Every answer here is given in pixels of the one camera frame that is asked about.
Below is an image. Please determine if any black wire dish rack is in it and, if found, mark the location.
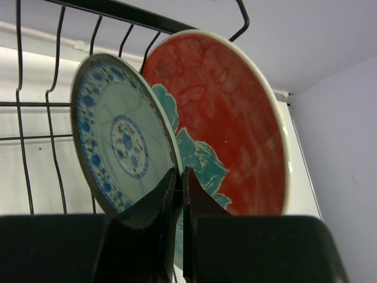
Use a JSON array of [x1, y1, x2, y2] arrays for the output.
[[0, 0, 250, 283]]

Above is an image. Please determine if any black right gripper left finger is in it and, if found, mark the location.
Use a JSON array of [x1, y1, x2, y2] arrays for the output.
[[1, 169, 177, 282]]

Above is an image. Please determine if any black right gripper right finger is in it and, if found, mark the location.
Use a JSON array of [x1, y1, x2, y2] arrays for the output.
[[183, 167, 349, 282]]

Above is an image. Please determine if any small blue floral plate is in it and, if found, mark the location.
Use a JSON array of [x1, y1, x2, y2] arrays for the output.
[[71, 53, 183, 216]]

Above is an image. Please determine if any red teal flower plate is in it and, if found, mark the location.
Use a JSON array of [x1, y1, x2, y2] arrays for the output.
[[138, 29, 293, 266]]

